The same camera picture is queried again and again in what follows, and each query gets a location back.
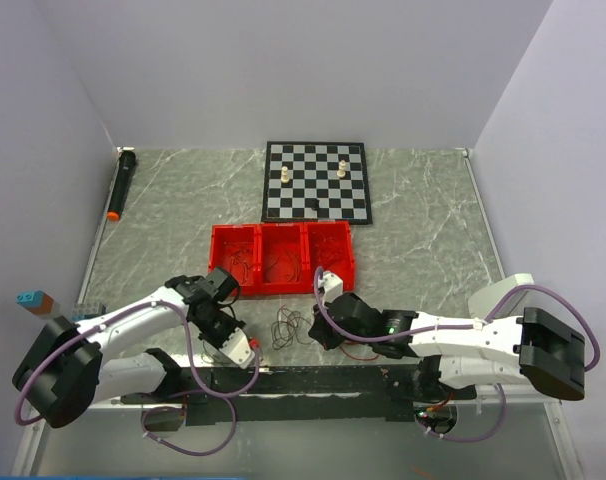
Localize red cable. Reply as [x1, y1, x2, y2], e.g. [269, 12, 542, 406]
[312, 233, 352, 271]

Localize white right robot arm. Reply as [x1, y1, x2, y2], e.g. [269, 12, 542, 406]
[308, 292, 586, 401]

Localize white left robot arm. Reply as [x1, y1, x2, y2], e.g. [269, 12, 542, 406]
[12, 268, 260, 428]

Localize red three-compartment plastic tray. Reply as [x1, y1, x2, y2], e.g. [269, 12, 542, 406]
[208, 221, 356, 297]

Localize grey and blue toy block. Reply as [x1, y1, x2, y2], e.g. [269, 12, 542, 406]
[71, 301, 107, 323]

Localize black and grey chessboard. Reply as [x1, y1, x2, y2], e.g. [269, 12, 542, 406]
[261, 141, 373, 225]

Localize white chess piece right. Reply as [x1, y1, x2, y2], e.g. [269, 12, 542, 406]
[337, 160, 347, 179]

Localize white chess piece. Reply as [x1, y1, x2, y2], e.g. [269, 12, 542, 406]
[280, 167, 290, 184]
[337, 160, 347, 179]

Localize white chess piece left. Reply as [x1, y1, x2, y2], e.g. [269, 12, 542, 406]
[280, 167, 290, 184]

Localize blue and brown toy block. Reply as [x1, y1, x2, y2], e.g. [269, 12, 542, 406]
[16, 290, 54, 317]

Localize black marker with orange cap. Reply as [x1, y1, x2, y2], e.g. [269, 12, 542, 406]
[106, 150, 137, 222]

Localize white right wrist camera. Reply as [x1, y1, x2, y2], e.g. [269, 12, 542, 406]
[314, 271, 344, 303]

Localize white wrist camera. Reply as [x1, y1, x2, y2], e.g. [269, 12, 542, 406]
[219, 328, 260, 369]
[314, 271, 344, 303]

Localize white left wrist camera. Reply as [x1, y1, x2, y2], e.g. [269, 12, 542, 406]
[219, 328, 260, 369]

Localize purple robot cable left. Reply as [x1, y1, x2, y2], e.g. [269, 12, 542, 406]
[13, 304, 262, 427]

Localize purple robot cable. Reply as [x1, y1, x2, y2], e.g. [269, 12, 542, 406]
[313, 267, 602, 374]
[13, 304, 262, 427]

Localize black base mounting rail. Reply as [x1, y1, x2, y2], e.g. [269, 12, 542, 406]
[120, 363, 477, 426]

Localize purple robot cable right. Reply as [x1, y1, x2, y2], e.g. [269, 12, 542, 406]
[313, 267, 602, 374]

